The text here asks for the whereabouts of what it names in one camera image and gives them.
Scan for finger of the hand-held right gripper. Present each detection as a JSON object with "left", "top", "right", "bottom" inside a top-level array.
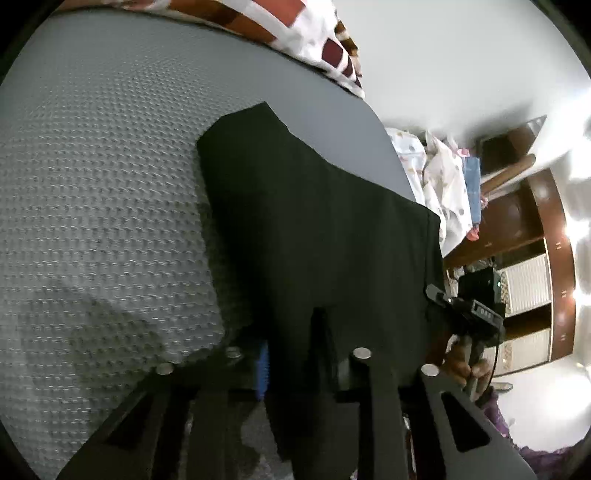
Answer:
[{"left": 425, "top": 284, "right": 463, "bottom": 315}]

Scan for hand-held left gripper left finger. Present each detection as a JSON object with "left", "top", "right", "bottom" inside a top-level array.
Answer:
[{"left": 55, "top": 342, "right": 271, "bottom": 480}]

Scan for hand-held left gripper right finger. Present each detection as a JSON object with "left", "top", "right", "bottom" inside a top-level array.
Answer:
[{"left": 337, "top": 348, "right": 539, "bottom": 480}]

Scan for black pants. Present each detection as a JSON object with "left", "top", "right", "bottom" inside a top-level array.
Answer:
[{"left": 196, "top": 102, "right": 446, "bottom": 480}]

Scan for person's right hand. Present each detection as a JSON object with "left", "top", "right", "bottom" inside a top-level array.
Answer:
[{"left": 442, "top": 335, "right": 493, "bottom": 403}]

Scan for white polka dot cloth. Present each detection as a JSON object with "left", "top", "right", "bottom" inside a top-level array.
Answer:
[{"left": 385, "top": 127, "right": 474, "bottom": 257}]

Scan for brown wooden wardrobe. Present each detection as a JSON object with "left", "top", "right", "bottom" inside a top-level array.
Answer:
[{"left": 443, "top": 115, "right": 578, "bottom": 376}]

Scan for wooden rod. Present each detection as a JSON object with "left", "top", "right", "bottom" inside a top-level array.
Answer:
[{"left": 480, "top": 154, "right": 537, "bottom": 193}]

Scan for purple cloth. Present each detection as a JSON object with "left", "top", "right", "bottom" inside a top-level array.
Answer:
[{"left": 478, "top": 387, "right": 583, "bottom": 468}]

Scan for pink patchwork pillow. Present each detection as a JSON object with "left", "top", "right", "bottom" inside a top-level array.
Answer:
[{"left": 60, "top": 0, "right": 366, "bottom": 99}]

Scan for black cable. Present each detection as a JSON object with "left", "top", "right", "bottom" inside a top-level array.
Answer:
[{"left": 482, "top": 342, "right": 501, "bottom": 403}]

